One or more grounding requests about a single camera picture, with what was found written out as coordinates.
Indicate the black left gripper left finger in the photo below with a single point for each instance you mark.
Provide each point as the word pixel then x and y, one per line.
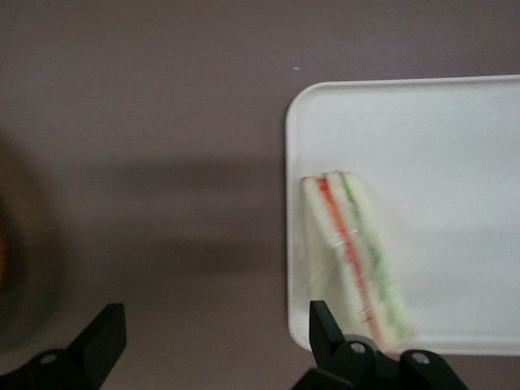
pixel 89 353

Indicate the brown wicker basket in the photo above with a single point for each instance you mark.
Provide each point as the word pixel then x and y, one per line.
pixel 10 252

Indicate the beige plastic tray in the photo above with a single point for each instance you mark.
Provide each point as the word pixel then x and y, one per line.
pixel 447 203

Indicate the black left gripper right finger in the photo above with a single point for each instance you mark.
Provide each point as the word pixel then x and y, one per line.
pixel 349 365

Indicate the triangle sandwich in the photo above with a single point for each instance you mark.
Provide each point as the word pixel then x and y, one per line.
pixel 349 252

